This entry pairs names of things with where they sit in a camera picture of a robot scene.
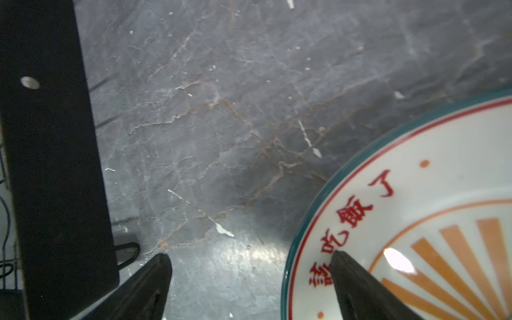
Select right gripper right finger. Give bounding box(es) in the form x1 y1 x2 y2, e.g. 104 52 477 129
330 251 421 319

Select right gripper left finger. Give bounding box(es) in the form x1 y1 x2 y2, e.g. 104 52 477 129
84 253 172 319

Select black wire dish rack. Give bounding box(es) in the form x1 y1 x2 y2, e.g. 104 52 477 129
1 1 143 319

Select orange sunburst plate front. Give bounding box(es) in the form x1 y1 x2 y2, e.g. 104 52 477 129
281 89 511 319

